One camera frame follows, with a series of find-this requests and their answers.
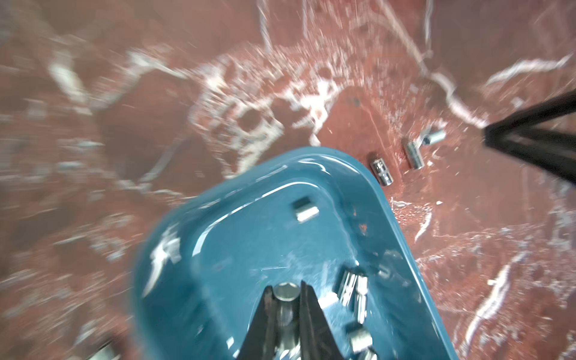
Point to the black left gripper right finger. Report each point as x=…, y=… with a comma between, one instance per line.
x=316, y=338

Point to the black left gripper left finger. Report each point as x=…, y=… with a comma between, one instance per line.
x=260, y=340

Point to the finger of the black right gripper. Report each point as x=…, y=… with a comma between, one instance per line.
x=521, y=136

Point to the teal plastic storage box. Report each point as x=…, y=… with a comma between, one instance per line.
x=203, y=269

